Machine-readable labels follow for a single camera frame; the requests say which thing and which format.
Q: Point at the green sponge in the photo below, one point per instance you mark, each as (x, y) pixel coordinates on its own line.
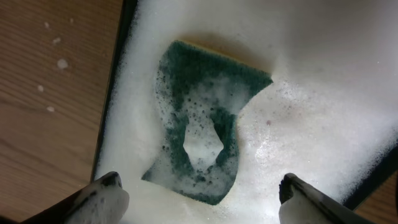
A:
(200, 94)

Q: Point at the black rectangular foam tray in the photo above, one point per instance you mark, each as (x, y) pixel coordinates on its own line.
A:
(329, 116)

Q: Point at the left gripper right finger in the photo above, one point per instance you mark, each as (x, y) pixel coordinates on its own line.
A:
(301, 203)

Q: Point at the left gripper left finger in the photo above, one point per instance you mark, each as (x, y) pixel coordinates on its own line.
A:
(102, 201)

